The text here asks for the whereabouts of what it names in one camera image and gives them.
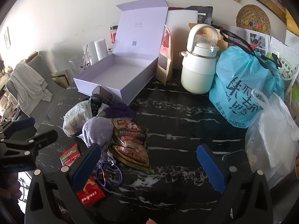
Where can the white plastic bag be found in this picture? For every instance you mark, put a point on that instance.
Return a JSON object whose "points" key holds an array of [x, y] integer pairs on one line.
{"points": [[273, 140]]}

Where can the lavender sachet purple tassel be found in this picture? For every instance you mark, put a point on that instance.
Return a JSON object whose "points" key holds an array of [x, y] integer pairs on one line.
{"points": [[98, 130]]}

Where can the clear glass pitcher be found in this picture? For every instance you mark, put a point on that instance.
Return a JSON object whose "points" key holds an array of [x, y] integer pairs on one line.
{"points": [[78, 65]]}

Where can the white bread packet green drawings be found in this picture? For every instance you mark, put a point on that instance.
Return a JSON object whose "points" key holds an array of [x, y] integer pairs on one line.
{"points": [[74, 119]]}

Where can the lavender gift box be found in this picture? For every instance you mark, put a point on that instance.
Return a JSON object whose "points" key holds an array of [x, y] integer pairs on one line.
{"points": [[130, 74]]}

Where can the small dark box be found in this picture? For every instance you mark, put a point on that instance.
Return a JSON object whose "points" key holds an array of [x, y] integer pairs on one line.
{"points": [[104, 95]]}

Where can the white cloth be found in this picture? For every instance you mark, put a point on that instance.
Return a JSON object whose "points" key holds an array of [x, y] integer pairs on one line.
{"points": [[28, 84]]}

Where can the thin copper stick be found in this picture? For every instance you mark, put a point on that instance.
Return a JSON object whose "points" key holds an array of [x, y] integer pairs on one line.
{"points": [[87, 53]]}

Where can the blue plastic bag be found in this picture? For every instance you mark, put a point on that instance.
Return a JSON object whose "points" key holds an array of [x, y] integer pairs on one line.
{"points": [[243, 84]]}

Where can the printed paper sheet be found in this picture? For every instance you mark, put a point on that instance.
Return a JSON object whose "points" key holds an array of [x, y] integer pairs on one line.
{"points": [[257, 39]]}

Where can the person's left hand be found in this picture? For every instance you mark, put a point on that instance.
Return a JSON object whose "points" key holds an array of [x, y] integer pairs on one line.
{"points": [[9, 185]]}

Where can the white foam board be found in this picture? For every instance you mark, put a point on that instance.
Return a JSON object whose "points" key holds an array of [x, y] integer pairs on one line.
{"points": [[182, 25]]}

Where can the black foil pouch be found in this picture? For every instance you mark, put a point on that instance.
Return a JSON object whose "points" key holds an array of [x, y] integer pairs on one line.
{"points": [[203, 14]]}

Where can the red label jar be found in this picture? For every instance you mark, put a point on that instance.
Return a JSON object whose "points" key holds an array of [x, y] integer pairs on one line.
{"points": [[113, 35]]}

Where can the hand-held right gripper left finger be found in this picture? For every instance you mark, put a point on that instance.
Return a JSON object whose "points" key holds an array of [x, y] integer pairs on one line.
{"points": [[87, 165]]}

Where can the white kettle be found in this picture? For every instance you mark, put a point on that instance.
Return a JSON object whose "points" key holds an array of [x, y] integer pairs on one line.
{"points": [[197, 72]]}

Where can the pile of light clothes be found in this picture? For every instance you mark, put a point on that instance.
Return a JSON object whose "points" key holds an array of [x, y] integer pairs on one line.
{"points": [[5, 98]]}

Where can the brown snack packet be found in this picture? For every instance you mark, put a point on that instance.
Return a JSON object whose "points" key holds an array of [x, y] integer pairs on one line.
{"points": [[130, 144]]}

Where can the woven straw fan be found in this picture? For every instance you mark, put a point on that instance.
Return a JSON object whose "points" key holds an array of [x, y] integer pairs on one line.
{"points": [[253, 15]]}

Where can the black polka dot scrunchie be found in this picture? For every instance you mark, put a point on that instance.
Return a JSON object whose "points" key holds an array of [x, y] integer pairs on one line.
{"points": [[96, 108]]}

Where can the black smartphone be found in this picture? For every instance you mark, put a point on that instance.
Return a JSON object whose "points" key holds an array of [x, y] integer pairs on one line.
{"points": [[234, 156]]}

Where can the green printed rice bag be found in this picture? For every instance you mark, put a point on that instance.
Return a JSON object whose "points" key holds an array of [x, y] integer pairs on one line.
{"points": [[288, 65]]}

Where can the grey chair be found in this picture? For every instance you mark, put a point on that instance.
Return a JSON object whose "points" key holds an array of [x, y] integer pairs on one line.
{"points": [[52, 91]]}

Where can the small wall picture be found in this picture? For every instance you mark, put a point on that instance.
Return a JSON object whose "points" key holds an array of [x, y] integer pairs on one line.
{"points": [[7, 38]]}

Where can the red green small packet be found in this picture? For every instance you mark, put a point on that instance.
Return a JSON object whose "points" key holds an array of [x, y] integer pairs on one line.
{"points": [[70, 155]]}

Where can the kraft pouch red label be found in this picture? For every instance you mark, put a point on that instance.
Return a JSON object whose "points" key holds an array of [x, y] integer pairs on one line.
{"points": [[164, 58]]}

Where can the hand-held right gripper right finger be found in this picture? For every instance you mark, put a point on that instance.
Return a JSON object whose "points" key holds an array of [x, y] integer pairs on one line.
{"points": [[210, 168]]}

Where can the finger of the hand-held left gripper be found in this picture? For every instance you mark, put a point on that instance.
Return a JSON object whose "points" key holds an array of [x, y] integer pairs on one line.
{"points": [[23, 123], [45, 137]]}

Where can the white paper towel roll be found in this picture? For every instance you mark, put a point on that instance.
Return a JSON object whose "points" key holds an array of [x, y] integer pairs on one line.
{"points": [[101, 50]]}

